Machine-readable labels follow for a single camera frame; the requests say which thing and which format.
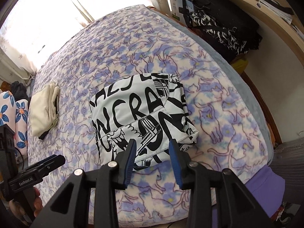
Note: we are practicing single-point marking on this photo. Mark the white black graffiti print jacket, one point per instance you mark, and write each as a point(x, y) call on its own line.
point(149, 108)

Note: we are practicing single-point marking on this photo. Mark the white floral curtain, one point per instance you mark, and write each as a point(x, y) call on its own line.
point(18, 60)

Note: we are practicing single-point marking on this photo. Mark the black clothes pile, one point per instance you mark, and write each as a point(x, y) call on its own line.
point(19, 91)

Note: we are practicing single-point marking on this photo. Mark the purple cat print blanket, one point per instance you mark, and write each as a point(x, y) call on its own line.
point(136, 74)

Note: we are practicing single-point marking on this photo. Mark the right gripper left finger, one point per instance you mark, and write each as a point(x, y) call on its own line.
point(69, 206)

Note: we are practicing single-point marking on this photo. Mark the folded cream sweater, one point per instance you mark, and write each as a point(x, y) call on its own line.
point(44, 110)

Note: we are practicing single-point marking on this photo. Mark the person's left hand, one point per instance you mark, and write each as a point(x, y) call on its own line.
point(18, 209)

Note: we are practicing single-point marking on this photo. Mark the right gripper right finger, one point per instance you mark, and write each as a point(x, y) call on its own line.
point(193, 176)

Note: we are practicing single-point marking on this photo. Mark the white cardboard box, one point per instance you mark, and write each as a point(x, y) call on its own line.
point(181, 11)

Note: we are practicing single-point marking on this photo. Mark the blue flower print pillow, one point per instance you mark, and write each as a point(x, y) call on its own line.
point(15, 115)

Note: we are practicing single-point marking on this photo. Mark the wooden shelf unit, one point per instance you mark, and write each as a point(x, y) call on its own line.
point(285, 31)

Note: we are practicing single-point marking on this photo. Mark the purple cloth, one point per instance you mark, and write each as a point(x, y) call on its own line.
point(263, 192)

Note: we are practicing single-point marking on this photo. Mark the grey ribbed radiator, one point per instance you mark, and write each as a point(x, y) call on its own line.
point(288, 162)

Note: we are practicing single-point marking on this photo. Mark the black white patterned garment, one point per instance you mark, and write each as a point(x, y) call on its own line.
point(223, 25)

